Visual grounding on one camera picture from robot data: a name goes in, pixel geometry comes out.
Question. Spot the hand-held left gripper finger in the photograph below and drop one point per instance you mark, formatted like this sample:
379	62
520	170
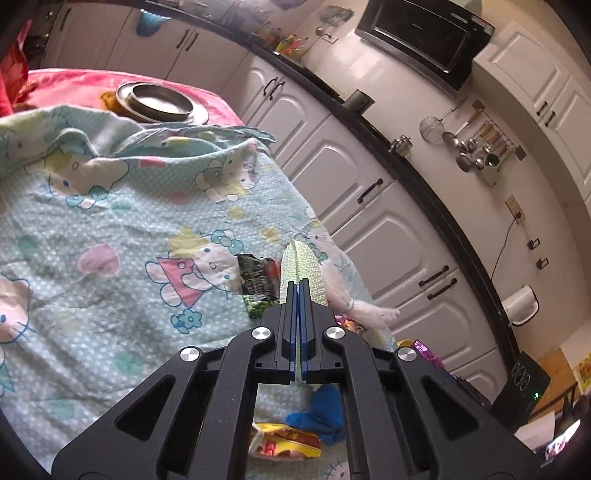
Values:
303	323
294	323

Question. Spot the green dotted wrapper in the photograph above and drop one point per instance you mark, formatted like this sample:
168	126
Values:
298	263

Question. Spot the dark green snack packet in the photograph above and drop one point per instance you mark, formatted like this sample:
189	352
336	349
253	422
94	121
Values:
258	281

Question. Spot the blue rubber glove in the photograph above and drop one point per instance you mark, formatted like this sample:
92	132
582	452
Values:
323	410

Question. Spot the white base kitchen cabinets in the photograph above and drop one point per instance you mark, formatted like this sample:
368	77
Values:
369	240

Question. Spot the yellow red snack packet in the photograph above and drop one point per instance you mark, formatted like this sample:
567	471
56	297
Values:
286	443

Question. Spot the shiny purple wrapper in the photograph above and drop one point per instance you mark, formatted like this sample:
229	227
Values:
429	353

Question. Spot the white electric kettle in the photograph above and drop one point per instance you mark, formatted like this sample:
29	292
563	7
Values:
519	304

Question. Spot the black induction cooktop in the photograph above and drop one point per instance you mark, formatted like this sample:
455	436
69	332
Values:
521	383

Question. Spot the steel tumbler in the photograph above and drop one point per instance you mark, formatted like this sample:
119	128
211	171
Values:
358	101

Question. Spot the row of hanging steel ladles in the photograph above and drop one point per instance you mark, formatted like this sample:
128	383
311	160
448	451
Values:
480	152

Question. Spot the steel bowl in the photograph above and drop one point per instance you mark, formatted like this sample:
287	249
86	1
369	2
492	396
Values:
161	104

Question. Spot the white paper sheet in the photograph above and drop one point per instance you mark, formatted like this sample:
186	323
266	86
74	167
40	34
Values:
538	431

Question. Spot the brown wooden board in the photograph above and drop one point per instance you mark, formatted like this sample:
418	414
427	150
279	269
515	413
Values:
561	374

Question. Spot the colourful condiment bottles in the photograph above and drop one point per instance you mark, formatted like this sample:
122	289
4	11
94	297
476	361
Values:
291	46

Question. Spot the black microwave oven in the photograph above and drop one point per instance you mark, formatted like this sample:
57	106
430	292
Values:
415	32

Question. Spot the pink blanket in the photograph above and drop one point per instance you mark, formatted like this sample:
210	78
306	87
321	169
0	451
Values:
69	83

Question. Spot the blue hanging basket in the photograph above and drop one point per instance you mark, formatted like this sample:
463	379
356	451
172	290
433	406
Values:
150	23

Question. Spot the red plastic bag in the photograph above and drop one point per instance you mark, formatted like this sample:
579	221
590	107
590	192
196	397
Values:
11	69

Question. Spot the wall socket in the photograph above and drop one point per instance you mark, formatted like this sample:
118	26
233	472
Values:
514	208

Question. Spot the white wall cabinet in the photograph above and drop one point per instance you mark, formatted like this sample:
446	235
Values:
531	69

